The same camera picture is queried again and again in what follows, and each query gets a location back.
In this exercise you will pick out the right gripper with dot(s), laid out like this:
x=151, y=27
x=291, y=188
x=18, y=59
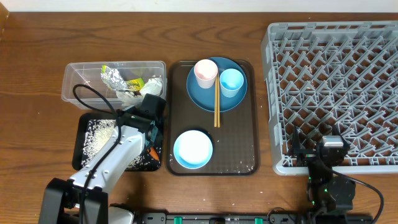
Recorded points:
x=307, y=155

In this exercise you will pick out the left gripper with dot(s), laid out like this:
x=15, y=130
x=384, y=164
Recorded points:
x=160, y=137

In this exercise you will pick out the orange carrot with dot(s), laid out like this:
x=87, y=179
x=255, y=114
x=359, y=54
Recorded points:
x=153, y=153

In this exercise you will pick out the light blue rice bowl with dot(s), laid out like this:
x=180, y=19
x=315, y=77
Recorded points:
x=193, y=149

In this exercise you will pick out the white tissue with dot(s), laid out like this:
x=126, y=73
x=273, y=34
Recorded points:
x=153, y=87
x=129, y=99

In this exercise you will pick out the foil snack wrapper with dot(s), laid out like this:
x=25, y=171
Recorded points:
x=114, y=80

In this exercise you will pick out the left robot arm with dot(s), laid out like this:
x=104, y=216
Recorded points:
x=83, y=198

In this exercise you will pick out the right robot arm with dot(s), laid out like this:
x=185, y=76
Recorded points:
x=330, y=194

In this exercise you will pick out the grey dishwasher rack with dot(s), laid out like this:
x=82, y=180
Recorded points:
x=325, y=75

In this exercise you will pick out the spilled white rice pile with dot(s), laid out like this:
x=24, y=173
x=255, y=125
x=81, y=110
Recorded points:
x=98, y=133

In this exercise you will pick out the black plastic tray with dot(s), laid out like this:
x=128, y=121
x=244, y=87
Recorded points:
x=82, y=126

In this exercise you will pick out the blue plate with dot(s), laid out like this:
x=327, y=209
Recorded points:
x=205, y=98

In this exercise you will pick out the brown serving tray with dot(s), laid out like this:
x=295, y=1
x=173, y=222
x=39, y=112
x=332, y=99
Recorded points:
x=235, y=143

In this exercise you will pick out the left wooden chopstick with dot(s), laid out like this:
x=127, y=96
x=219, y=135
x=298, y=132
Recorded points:
x=215, y=102

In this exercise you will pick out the wooden chopstick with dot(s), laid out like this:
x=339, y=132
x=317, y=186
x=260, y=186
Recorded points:
x=218, y=101
x=215, y=102

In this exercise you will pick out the pink cup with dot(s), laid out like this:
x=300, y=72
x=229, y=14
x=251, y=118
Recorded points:
x=205, y=72

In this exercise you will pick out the right wooden chopstick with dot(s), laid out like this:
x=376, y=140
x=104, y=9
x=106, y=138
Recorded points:
x=218, y=101

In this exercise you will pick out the clear plastic bin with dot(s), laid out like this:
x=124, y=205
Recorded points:
x=89, y=73

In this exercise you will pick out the light blue cup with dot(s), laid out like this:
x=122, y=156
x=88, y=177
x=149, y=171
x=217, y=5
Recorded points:
x=231, y=81

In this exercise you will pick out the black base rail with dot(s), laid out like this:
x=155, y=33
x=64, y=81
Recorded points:
x=274, y=217

